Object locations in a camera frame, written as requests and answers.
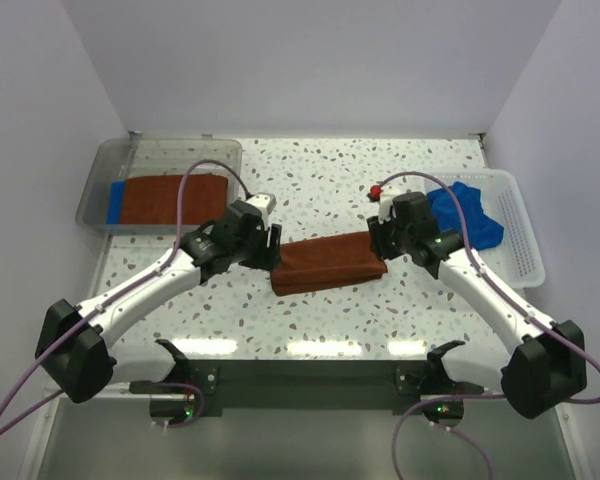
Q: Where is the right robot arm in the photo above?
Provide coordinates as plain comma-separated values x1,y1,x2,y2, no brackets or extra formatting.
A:
367,186,587,419

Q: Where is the blue towel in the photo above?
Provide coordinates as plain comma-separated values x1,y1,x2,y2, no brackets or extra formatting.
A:
427,181,504,251
106,181,125,225

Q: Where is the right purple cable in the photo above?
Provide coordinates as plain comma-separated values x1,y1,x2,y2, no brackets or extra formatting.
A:
389,171,600,480

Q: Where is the clear plastic storage bin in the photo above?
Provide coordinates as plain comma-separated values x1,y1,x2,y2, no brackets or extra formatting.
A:
75,135,242,235

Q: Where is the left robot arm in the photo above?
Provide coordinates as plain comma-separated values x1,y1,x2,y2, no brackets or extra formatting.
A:
35,193,281,403

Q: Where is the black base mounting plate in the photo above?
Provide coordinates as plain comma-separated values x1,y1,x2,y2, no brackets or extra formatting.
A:
129,360,483,419

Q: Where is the purple cable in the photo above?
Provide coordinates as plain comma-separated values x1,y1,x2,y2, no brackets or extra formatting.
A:
0,158,254,442
389,171,600,480

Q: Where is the white plastic laundry basket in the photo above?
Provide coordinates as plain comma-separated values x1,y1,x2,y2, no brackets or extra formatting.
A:
430,168,545,290

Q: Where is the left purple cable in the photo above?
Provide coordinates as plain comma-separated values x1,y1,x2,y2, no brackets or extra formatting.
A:
0,158,254,442

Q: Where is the brown towel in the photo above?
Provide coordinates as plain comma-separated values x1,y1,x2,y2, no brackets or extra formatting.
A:
271,232,388,296
118,174,228,225

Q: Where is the aluminium rail frame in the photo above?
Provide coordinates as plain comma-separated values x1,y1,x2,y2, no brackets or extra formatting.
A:
17,319,589,480

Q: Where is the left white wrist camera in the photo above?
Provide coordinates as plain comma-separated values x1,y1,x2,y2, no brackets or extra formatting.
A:
246,193,277,229

